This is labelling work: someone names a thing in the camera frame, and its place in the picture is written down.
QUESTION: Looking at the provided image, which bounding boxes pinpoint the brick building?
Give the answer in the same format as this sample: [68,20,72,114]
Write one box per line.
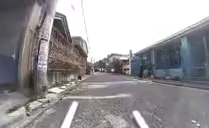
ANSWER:
[46,11,90,88]

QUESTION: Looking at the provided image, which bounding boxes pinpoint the dark wall with blue patch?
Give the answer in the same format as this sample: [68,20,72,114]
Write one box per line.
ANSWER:
[0,0,43,96]

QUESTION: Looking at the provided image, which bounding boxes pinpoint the trees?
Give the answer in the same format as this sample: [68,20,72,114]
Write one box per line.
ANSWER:
[93,57,123,74]

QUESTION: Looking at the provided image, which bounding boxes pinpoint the grey concrete pavement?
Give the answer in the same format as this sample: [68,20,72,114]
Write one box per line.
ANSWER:
[0,89,33,128]

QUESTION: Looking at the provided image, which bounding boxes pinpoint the row of kerb stones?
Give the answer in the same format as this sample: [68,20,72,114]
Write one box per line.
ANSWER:
[6,74,90,119]

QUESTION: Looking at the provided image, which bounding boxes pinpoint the thick concrete pole with posters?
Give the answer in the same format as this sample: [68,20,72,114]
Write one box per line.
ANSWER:
[33,0,59,96]

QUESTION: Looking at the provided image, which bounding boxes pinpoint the robot's own part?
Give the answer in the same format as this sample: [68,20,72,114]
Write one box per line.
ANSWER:
[132,110,150,128]
[60,101,79,128]

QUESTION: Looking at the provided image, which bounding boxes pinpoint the grey asphalt road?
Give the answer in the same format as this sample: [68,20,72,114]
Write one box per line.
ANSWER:
[28,71,209,128]

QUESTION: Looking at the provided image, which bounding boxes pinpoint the blue building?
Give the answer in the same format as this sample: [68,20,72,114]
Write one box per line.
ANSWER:
[130,13,209,83]

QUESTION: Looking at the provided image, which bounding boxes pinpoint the pale building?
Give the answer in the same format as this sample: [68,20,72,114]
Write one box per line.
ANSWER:
[106,52,132,76]

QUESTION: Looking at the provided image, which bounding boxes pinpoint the overhead wires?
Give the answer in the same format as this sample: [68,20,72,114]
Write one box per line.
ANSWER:
[80,0,92,51]

